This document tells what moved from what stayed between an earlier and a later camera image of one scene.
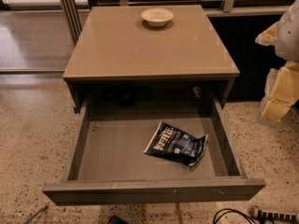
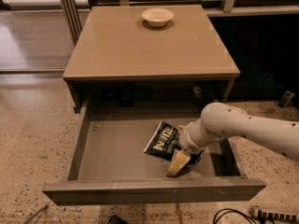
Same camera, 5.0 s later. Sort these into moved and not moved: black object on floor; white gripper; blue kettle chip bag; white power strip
Moved: white gripper
Not moved: blue kettle chip bag; white power strip; black object on floor
